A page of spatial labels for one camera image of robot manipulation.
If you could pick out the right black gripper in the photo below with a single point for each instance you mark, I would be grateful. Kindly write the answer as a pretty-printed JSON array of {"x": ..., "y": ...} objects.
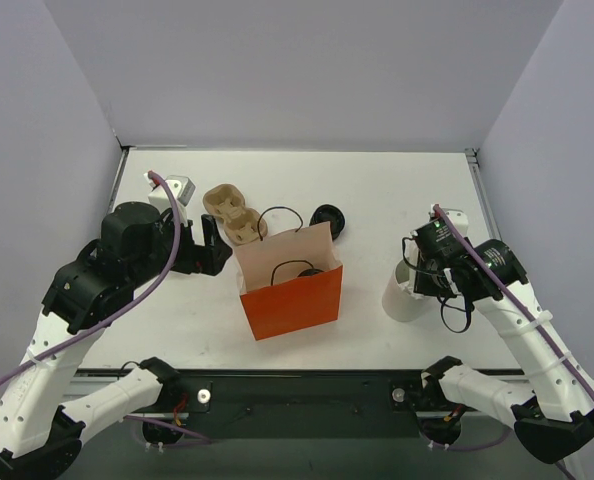
[{"x": 424, "y": 279}]

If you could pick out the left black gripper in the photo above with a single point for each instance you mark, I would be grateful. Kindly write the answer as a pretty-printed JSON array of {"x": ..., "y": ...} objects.
[{"x": 192, "y": 248}]

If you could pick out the orange paper bag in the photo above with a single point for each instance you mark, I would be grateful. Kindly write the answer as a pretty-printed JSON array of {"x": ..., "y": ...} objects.
[{"x": 274, "y": 299}]

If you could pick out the black cup lid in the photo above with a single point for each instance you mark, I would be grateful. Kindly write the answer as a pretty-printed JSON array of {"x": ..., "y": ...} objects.
[{"x": 309, "y": 272}]

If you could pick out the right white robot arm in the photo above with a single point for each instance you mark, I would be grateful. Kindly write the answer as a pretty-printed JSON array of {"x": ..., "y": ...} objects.
[{"x": 552, "y": 414}]

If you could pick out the white wrapped straws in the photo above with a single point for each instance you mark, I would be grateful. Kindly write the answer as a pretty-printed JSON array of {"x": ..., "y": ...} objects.
[{"x": 411, "y": 257}]

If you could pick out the white straw holder cup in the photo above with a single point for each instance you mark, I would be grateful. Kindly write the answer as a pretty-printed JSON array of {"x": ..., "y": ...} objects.
[{"x": 400, "y": 301}]

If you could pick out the stack of black lids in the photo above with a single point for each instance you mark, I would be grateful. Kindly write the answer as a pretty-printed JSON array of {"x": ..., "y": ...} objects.
[{"x": 331, "y": 214}]

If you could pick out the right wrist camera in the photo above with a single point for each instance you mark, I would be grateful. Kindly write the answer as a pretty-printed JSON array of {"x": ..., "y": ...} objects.
[{"x": 454, "y": 220}]

